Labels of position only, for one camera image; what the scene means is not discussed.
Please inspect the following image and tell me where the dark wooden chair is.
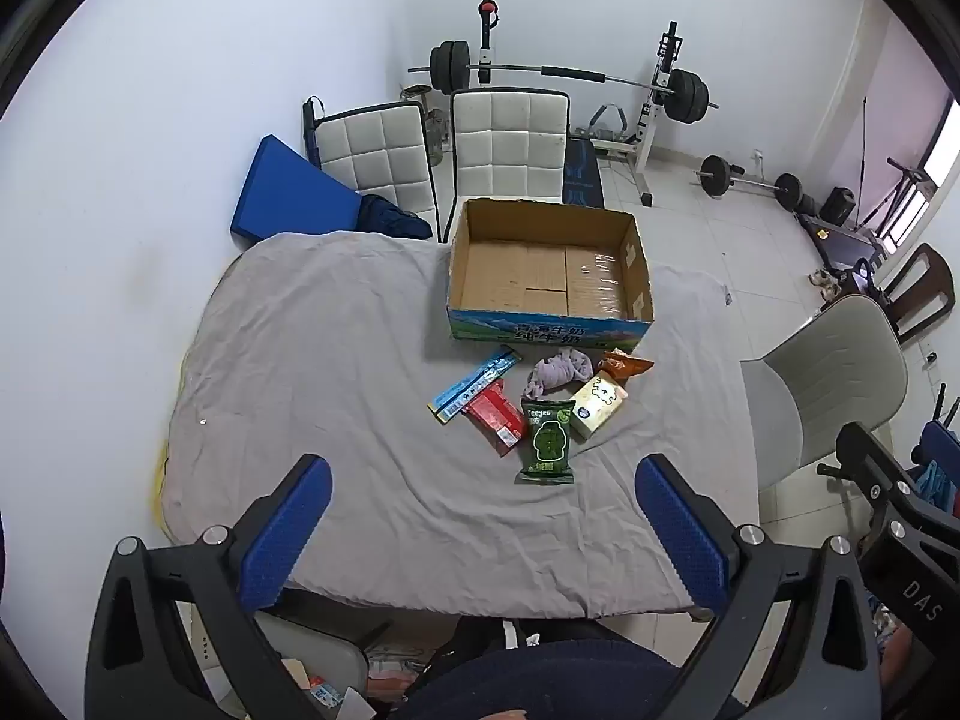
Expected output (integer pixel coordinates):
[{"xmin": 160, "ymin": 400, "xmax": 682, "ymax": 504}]
[{"xmin": 847, "ymin": 244, "xmax": 957, "ymax": 346}]

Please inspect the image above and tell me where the treadmill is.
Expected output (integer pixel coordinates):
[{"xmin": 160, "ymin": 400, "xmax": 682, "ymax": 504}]
[{"xmin": 795, "ymin": 157, "xmax": 938, "ymax": 256}]

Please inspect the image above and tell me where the light blue plastic bag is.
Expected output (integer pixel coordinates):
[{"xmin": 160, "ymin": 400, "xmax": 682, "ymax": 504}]
[{"xmin": 913, "ymin": 461, "xmax": 960, "ymax": 515}]

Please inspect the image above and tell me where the white barbell rack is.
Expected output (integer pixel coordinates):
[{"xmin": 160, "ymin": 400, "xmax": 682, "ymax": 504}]
[{"xmin": 469, "ymin": 0, "xmax": 687, "ymax": 207}]

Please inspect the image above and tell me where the green wet wipes packet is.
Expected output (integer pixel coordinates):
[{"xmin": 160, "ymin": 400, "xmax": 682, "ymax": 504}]
[{"xmin": 514, "ymin": 399, "xmax": 577, "ymax": 485}]

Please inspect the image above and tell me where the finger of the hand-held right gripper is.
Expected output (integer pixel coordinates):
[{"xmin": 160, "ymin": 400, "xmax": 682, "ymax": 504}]
[
  {"xmin": 816, "ymin": 422, "xmax": 916, "ymax": 503},
  {"xmin": 919, "ymin": 420, "xmax": 960, "ymax": 470}
]

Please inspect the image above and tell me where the orange snack packet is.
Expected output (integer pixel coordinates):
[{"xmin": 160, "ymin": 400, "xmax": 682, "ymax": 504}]
[{"xmin": 596, "ymin": 349, "xmax": 655, "ymax": 391}]

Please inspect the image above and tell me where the blue foam mat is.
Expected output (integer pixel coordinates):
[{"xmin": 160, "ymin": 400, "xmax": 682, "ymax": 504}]
[{"xmin": 229, "ymin": 136, "xmax": 368, "ymax": 242}]

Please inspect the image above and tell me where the yellow tissue pack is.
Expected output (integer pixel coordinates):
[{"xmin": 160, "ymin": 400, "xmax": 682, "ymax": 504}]
[{"xmin": 568, "ymin": 371, "xmax": 629, "ymax": 441}]

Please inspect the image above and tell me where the large loaded barbell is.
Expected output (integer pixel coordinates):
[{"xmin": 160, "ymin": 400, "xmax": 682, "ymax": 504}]
[{"xmin": 409, "ymin": 41, "xmax": 721, "ymax": 125}]

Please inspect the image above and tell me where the white quilted chair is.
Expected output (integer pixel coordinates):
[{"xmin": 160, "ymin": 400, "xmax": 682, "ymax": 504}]
[
  {"xmin": 313, "ymin": 101, "xmax": 442, "ymax": 241},
  {"xmin": 448, "ymin": 88, "xmax": 571, "ymax": 241}
]

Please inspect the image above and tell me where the grey stool seat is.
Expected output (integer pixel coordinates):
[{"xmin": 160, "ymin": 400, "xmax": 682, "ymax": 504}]
[{"xmin": 255, "ymin": 611, "xmax": 395, "ymax": 698}]

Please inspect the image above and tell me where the window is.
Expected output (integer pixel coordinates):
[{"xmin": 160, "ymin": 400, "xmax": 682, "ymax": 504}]
[{"xmin": 922, "ymin": 97, "xmax": 960, "ymax": 188}]

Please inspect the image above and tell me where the dark blue clothing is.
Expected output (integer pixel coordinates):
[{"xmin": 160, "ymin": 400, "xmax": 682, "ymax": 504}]
[{"xmin": 356, "ymin": 195, "xmax": 436, "ymax": 242}]

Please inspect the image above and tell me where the purple sock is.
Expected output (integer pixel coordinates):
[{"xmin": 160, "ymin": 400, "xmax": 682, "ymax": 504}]
[{"xmin": 523, "ymin": 351, "xmax": 597, "ymax": 400}]

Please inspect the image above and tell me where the cardboard box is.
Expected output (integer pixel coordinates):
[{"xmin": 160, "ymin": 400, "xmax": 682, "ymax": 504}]
[{"xmin": 448, "ymin": 197, "xmax": 655, "ymax": 355}]

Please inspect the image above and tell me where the red snack packet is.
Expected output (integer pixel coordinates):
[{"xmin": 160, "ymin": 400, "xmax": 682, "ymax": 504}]
[{"xmin": 461, "ymin": 380, "xmax": 528, "ymax": 457}]

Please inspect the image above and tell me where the black speaker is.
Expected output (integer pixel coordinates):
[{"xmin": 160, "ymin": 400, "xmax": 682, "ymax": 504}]
[{"xmin": 819, "ymin": 187, "xmax": 856, "ymax": 226}]

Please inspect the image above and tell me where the long blue snack packet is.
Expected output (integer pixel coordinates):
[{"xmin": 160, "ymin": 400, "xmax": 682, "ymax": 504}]
[{"xmin": 427, "ymin": 345, "xmax": 524, "ymax": 422}]

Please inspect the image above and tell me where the black rolled mat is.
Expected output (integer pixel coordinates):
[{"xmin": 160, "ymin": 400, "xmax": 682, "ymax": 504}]
[{"xmin": 302, "ymin": 96, "xmax": 325, "ymax": 167}]

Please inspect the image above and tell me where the small floor barbell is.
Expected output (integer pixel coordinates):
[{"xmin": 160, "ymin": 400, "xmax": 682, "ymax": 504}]
[{"xmin": 694, "ymin": 155, "xmax": 805, "ymax": 211}]

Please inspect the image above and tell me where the grey plastic chair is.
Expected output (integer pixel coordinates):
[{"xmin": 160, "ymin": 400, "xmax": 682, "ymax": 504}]
[{"xmin": 739, "ymin": 292, "xmax": 908, "ymax": 492}]

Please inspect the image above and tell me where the person's dark clothing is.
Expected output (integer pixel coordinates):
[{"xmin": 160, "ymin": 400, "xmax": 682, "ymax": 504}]
[{"xmin": 394, "ymin": 619, "xmax": 721, "ymax": 720}]

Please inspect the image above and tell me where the grey tablecloth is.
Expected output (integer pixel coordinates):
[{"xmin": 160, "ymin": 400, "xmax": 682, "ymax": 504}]
[{"xmin": 161, "ymin": 231, "xmax": 762, "ymax": 620}]

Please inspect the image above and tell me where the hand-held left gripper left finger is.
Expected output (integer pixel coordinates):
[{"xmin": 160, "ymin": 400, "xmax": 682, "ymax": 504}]
[{"xmin": 84, "ymin": 454, "xmax": 335, "ymax": 720}]

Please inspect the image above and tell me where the black weight bench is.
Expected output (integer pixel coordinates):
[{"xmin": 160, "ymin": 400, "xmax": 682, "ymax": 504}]
[{"xmin": 561, "ymin": 136, "xmax": 605, "ymax": 209}]

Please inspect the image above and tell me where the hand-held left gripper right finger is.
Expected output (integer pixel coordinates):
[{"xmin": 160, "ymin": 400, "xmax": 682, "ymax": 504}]
[{"xmin": 634, "ymin": 454, "xmax": 882, "ymax": 720}]

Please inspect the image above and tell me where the grey padded bench attachment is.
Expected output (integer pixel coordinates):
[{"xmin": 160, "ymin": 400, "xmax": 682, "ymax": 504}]
[{"xmin": 585, "ymin": 103, "xmax": 638, "ymax": 143}]

